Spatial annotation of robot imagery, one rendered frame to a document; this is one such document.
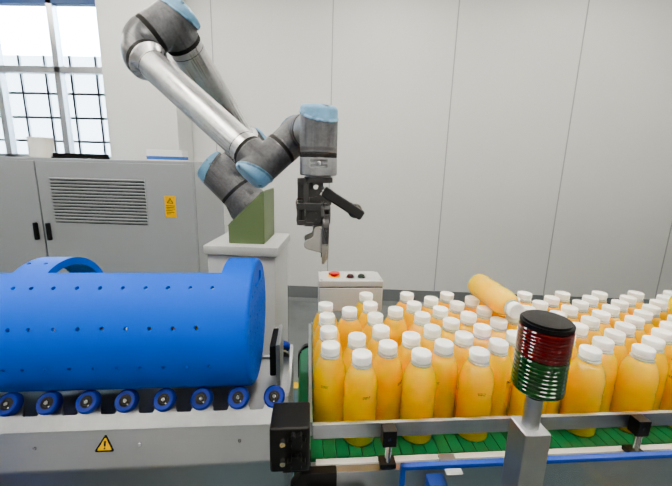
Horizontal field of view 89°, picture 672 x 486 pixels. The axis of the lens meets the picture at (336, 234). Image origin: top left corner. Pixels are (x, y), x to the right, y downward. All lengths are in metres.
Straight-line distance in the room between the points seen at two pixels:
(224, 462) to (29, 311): 0.48
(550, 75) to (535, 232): 1.50
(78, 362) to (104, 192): 2.02
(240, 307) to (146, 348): 0.19
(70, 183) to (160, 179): 0.62
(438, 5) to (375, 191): 1.78
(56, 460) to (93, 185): 2.06
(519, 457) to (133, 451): 0.71
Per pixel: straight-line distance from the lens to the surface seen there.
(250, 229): 1.52
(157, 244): 2.64
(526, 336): 0.52
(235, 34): 3.85
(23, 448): 1.01
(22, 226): 3.19
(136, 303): 0.76
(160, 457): 0.90
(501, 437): 0.90
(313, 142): 0.80
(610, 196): 4.36
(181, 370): 0.77
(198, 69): 1.34
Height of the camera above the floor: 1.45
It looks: 11 degrees down
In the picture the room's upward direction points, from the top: 2 degrees clockwise
